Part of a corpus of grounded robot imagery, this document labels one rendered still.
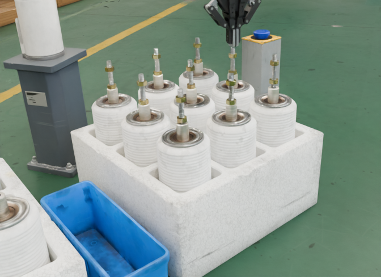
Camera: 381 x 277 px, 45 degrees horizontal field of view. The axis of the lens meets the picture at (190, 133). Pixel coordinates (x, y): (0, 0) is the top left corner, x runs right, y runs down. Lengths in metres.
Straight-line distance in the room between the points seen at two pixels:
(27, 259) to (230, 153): 0.40
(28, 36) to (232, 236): 0.65
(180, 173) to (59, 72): 0.48
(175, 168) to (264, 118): 0.23
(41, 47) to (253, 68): 0.51
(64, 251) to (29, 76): 0.58
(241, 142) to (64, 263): 0.38
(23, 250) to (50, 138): 0.58
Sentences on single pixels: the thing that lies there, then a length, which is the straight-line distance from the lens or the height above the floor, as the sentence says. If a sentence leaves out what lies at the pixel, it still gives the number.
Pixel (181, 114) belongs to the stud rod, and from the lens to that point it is 0.79.
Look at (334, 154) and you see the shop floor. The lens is 1.30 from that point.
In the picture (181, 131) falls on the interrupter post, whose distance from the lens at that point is 0.79.
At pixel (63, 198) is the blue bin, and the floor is 0.10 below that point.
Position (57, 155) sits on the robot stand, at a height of 0.05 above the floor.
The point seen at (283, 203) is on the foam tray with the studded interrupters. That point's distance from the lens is 0.98.
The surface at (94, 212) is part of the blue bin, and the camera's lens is 0.99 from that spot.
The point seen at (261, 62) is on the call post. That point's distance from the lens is 1.15.
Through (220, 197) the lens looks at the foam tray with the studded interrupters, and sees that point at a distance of 0.82.
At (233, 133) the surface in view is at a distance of 0.84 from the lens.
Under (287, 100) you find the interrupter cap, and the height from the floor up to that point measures 0.25.
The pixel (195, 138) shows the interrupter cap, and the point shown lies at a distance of 0.80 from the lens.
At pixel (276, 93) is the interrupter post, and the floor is 0.27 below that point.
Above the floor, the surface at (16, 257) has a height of 0.21.
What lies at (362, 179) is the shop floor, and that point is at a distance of 1.20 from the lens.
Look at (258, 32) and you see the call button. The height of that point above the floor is 0.33.
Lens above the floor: 0.62
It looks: 27 degrees down
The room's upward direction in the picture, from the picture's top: 3 degrees counter-clockwise
